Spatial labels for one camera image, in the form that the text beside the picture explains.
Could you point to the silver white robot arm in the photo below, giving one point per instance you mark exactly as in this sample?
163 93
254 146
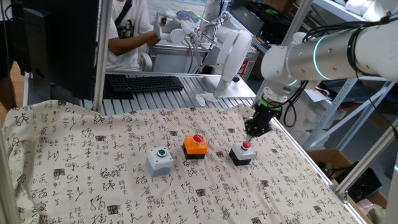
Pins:
335 56

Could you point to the bare person forearm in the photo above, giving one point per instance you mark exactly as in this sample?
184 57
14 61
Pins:
130 43

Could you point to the brown cardboard box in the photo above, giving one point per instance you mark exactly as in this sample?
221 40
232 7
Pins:
317 155

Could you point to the crumpled white tissue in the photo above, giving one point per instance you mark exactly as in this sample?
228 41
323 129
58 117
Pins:
205 99

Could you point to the beige calligraphy print tablecloth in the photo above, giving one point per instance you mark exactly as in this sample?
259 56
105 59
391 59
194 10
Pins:
93 174

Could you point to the white black box red button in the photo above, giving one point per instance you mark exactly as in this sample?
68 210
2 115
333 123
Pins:
242 154

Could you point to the person in white t-shirt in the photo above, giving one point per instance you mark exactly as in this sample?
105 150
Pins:
124 62

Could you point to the black box device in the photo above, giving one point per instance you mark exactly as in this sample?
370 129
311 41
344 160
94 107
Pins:
363 186

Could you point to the olive green bag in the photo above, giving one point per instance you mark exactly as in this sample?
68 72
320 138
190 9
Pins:
376 216

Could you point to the aluminium frame crossbar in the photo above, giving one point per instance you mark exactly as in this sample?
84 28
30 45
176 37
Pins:
155 73

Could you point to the black computer keyboard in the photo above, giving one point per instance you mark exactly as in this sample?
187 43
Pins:
146 84

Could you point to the grey metal shelf rack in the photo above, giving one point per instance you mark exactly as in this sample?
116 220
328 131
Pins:
323 124

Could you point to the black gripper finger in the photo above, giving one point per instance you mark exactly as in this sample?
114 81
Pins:
263 129
251 129

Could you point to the white handheld teleoperation device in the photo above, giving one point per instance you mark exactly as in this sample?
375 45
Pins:
175 35

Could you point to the black computer monitor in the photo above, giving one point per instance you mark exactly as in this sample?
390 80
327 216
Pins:
68 46

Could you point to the person in black shorts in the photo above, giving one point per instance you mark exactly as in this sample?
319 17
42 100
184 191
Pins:
4 46

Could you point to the grey box green button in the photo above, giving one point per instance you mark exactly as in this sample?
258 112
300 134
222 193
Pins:
158 163

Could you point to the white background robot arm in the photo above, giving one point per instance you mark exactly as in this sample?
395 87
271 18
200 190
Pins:
233 49

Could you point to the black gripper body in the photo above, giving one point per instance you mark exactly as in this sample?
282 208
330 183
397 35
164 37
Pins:
265 115

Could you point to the pink plastic packet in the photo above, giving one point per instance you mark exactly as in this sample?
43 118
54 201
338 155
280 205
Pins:
365 206

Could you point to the orange box red mushroom button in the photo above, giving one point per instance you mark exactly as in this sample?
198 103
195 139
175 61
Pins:
193 147

